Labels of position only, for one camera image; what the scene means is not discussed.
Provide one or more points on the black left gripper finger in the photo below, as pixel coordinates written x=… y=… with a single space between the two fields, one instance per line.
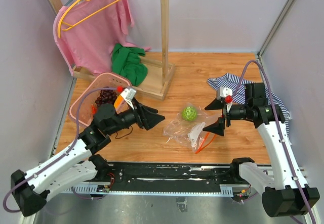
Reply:
x=147 y=109
x=151 y=120

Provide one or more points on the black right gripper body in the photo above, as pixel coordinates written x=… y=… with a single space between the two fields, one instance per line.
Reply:
x=238 y=112

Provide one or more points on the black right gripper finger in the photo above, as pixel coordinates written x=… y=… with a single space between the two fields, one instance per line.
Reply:
x=216 y=128
x=215 y=105

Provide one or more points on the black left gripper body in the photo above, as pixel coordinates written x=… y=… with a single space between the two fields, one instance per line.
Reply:
x=134 y=117

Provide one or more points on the orange yellow fake mango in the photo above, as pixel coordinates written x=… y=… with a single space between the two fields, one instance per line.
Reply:
x=118 y=102

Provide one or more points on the green fake round fruit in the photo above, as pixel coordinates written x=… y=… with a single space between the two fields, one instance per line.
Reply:
x=189 y=113

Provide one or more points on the clear zip top bag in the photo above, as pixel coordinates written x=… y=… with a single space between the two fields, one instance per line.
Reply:
x=190 y=133

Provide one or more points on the dark purple fake grapes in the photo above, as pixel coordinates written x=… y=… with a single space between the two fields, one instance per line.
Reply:
x=106 y=96

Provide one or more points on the fake watermelon slice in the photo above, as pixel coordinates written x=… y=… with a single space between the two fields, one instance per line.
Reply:
x=94 y=109

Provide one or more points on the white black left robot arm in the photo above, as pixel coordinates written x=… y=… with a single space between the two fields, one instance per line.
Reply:
x=80 y=160

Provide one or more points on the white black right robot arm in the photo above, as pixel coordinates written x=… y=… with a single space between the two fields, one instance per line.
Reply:
x=287 y=192

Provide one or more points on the blue white striped cloth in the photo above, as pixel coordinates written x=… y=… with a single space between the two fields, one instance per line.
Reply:
x=230 y=81

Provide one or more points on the wooden clothes rack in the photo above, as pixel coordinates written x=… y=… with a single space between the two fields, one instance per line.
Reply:
x=160 y=73

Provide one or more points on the pink plastic basket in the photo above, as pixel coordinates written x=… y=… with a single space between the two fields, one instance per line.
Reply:
x=86 y=109

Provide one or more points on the green cloth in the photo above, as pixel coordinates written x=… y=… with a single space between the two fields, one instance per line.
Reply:
x=126 y=62

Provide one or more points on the pink shirt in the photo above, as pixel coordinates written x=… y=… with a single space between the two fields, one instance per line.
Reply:
x=90 y=46

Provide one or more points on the yellow clothes hanger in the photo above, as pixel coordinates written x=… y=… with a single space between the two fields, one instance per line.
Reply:
x=95 y=12

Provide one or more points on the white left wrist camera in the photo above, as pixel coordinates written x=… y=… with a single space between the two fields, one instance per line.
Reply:
x=128 y=94

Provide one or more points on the aluminium frame post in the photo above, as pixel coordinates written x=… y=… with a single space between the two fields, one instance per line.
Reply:
x=281 y=17

